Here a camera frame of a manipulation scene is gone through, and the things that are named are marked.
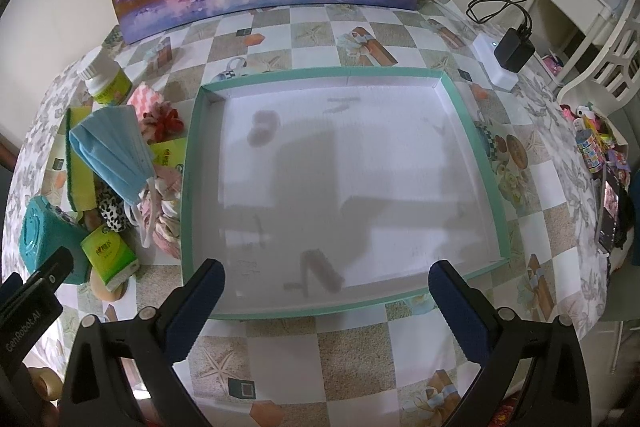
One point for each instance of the beige powder puff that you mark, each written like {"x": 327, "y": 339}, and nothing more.
{"x": 101, "y": 292}

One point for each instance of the leopard print scrunchie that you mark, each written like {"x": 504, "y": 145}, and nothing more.
{"x": 111, "y": 209}

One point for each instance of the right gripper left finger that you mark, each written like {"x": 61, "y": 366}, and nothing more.
{"x": 96, "y": 391}

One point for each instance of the blue face mask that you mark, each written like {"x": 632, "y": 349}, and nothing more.
{"x": 110, "y": 143}

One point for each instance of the white pill bottle green label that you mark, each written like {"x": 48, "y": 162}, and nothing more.
{"x": 105, "y": 80}

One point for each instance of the green yellow sponge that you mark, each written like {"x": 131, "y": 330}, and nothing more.
{"x": 80, "y": 183}

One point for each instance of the pink lace scrunchie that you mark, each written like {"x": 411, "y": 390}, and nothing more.
{"x": 157, "y": 215}

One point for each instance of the black power adapter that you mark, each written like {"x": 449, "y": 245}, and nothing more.
{"x": 514, "y": 50}

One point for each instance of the white chair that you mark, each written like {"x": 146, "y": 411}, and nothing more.
{"x": 604, "y": 69}

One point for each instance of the teal plastic box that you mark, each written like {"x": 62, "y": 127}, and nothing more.
{"x": 45, "y": 229}

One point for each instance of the teal-rimmed white tray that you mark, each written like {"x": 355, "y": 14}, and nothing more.
{"x": 323, "y": 190}

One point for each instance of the person's hand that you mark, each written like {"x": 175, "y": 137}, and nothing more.
{"x": 49, "y": 387}

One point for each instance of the white power strip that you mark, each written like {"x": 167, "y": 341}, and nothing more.
{"x": 483, "y": 48}

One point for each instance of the pink white fuzzy sock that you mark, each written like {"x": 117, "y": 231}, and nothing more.
{"x": 143, "y": 99}

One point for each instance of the green tissue pack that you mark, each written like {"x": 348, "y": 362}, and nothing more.
{"x": 111, "y": 258}
{"x": 170, "y": 153}

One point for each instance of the red flower scrunchie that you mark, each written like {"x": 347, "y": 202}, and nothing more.
{"x": 161, "y": 123}

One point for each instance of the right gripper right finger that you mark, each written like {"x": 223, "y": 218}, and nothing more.
{"x": 555, "y": 391}

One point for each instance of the colourful toy can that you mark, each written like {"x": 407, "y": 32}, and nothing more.
{"x": 590, "y": 149}

